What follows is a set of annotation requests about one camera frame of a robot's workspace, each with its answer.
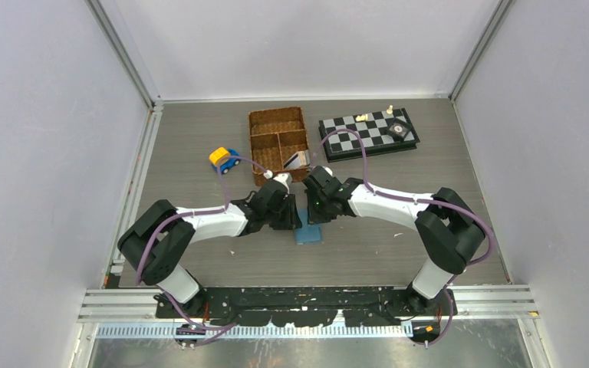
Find blue card holder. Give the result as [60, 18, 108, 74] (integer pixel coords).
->
[294, 209, 322, 245]

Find brown wicker basket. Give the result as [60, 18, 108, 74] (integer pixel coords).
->
[248, 107, 309, 186]

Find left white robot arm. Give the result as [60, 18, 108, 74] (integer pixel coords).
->
[117, 173, 301, 317]

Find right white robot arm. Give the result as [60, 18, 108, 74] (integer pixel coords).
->
[303, 166, 495, 315]

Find cards in basket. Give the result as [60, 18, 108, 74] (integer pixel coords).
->
[284, 150, 311, 170]

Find blue yellow toy car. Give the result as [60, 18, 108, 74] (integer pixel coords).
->
[209, 146, 240, 175]

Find black white chessboard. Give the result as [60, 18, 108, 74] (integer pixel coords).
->
[318, 107, 420, 163]

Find black square box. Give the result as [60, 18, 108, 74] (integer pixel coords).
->
[387, 120, 414, 141]

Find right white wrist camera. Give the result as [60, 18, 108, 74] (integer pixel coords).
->
[322, 166, 334, 176]

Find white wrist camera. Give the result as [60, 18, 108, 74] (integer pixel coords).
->
[263, 170, 292, 193]
[322, 166, 334, 176]

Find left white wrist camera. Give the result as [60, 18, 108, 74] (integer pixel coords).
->
[263, 170, 292, 193]

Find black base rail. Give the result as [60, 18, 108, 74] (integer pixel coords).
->
[154, 286, 457, 327]

